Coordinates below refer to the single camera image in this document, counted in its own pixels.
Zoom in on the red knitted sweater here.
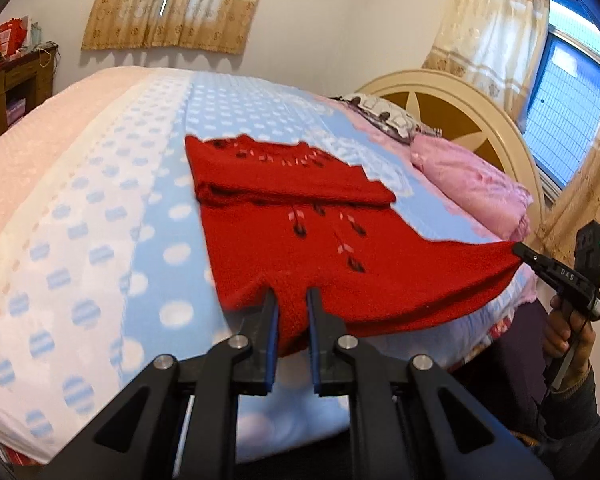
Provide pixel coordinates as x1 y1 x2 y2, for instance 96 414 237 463
185 136 521 356

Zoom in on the person's right hand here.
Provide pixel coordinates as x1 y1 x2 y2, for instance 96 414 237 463
542 295 596 391

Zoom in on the pink folded quilt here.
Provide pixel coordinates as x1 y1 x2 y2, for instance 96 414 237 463
410 134 533 242

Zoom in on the side window with grille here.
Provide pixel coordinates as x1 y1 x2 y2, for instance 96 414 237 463
524 0 600 203

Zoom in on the blue polka dot bed sheet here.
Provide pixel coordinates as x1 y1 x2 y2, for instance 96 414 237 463
0 65 539 466

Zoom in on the cream wooden headboard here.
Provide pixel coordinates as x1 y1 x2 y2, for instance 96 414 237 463
358 68 545 229

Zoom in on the patterned white pillow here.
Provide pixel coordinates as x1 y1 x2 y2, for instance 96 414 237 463
332 93 442 145

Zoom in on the beige side window curtain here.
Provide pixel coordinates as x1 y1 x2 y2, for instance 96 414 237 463
422 0 550 130

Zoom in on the dark wooden desk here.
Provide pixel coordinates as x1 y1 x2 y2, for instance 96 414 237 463
0 42 59 136

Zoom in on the beige back window curtain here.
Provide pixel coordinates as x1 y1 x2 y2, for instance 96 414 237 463
81 0 259 55

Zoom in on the red gift bag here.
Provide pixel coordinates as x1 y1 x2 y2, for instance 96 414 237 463
0 16 29 58

